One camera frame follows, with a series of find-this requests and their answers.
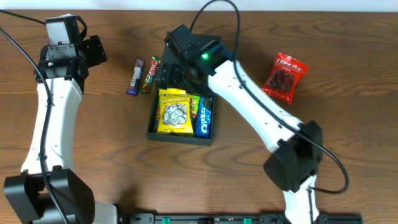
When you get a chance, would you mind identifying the Haribo gummy bag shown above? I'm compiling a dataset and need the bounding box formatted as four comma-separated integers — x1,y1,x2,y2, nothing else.
154,95,200,134

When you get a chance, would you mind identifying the yellow Hacks candy bag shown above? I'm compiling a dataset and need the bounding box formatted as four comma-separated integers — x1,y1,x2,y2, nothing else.
157,88,193,137

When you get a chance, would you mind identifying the blue Oreo cookie pack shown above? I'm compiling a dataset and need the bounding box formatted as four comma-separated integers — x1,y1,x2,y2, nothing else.
194,97,213,139

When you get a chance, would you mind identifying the red Hacks candy bag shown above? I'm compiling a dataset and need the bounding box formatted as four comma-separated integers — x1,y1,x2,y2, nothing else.
261,52,308,104

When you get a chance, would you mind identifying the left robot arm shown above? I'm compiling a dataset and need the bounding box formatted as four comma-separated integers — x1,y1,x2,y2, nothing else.
4,35,118,223

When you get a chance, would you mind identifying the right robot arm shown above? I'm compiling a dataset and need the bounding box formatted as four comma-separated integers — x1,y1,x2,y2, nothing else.
160,42,323,223

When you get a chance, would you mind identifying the red green candy bar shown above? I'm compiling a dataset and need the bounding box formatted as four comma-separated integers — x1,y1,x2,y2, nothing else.
140,56,161,94

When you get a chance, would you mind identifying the purple white chocolate bar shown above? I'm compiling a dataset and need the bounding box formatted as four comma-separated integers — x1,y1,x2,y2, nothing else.
126,58,145,96

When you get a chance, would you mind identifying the dark green open box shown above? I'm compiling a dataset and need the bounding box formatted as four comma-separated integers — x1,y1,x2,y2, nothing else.
146,30,222,146

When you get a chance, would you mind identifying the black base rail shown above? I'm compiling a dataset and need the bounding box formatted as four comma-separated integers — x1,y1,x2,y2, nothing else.
117,213,363,224

